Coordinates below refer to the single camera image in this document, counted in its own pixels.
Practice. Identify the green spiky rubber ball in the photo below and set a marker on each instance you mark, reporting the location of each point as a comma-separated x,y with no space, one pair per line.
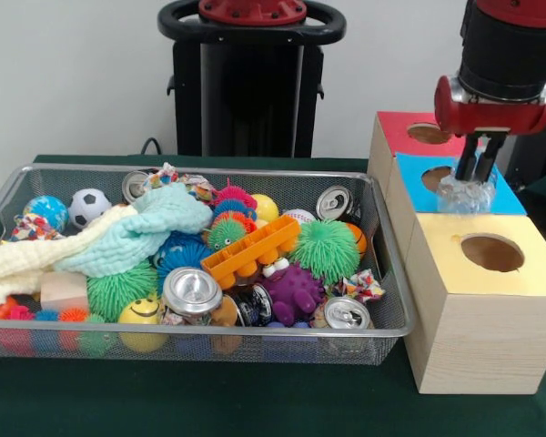
327,252

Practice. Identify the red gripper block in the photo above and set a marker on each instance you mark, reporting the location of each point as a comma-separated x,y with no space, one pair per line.
496,118

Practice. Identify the crushed silver can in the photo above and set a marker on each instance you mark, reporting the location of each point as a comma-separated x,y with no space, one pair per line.
191,289

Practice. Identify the blue globe ball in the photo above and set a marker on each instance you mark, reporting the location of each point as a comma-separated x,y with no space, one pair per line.
47,210

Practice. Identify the mint knitted cloth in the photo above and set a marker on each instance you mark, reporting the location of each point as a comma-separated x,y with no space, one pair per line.
164,218

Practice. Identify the yellow smiley ball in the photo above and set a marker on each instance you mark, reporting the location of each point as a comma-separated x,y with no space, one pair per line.
138,314

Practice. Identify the silver drink can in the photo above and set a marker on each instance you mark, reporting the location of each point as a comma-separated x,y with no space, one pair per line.
346,314

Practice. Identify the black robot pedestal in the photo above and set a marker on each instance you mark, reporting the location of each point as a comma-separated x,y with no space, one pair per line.
255,91

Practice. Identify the wooden box with three holes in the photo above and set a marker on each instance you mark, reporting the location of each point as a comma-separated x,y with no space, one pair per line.
482,328

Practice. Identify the clear bottle blue label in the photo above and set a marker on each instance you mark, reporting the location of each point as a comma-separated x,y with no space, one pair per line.
464,198

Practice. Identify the purple monster toy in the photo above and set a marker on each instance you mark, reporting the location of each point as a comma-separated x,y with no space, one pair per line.
296,291

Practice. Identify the cream knitted cloth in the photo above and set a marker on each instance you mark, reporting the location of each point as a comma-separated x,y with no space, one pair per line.
23,264

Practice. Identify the soccer ball toy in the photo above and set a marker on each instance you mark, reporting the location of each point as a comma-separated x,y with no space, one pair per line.
88,207

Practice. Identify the orange toy building block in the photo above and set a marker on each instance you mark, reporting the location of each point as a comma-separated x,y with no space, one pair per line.
255,248

